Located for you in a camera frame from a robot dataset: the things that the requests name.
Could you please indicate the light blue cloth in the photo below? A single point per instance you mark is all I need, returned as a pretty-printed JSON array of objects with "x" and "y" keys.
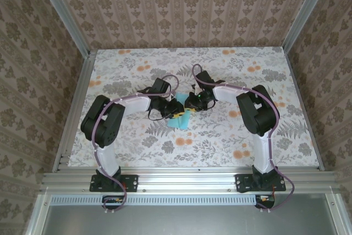
[{"x": 178, "y": 123}]

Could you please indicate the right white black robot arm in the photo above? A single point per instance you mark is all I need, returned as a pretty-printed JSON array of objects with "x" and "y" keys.
[{"x": 228, "y": 93}]

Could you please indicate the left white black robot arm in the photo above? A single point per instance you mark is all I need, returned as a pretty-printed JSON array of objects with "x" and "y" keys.
[{"x": 136, "y": 105}]

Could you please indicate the black connector board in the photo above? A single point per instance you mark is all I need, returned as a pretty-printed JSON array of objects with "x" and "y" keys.
[
  {"x": 115, "y": 205},
  {"x": 265, "y": 205}
]

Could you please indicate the grey metal panel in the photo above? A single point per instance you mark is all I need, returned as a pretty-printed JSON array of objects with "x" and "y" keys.
[{"x": 187, "y": 221}]

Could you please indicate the long aluminium cross rail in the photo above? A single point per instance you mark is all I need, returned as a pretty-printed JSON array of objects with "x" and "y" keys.
[{"x": 187, "y": 181}]

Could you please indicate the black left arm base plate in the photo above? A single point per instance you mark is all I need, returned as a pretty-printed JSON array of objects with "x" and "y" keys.
[{"x": 132, "y": 182}]

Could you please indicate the aluminium side rail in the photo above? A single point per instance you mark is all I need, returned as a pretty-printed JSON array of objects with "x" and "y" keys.
[
  {"x": 305, "y": 108},
  {"x": 75, "y": 108}
]

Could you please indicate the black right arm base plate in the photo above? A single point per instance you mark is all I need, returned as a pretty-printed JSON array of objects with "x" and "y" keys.
[{"x": 240, "y": 183}]

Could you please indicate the aluminium frame post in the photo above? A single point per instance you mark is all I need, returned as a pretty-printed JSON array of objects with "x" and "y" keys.
[
  {"x": 305, "y": 12},
  {"x": 63, "y": 15}
]

